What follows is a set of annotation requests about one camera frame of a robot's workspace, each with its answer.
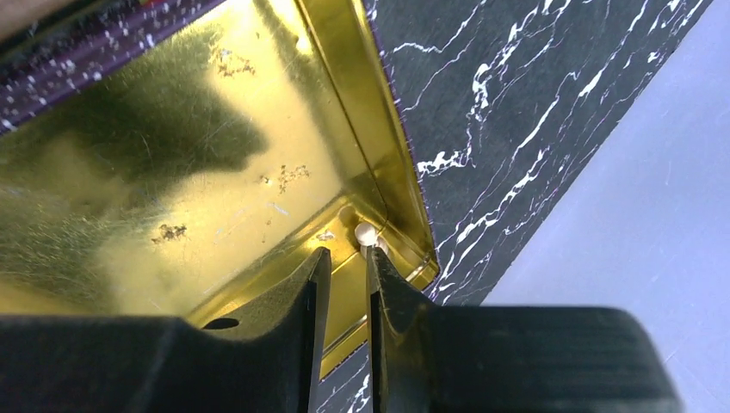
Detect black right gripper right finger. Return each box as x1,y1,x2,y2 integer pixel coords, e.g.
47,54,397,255
367,247,682,412

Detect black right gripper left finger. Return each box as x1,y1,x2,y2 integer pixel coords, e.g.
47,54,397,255
1,247,331,412

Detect gold tin with white pieces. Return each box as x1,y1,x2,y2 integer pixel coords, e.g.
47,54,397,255
1,1,438,374

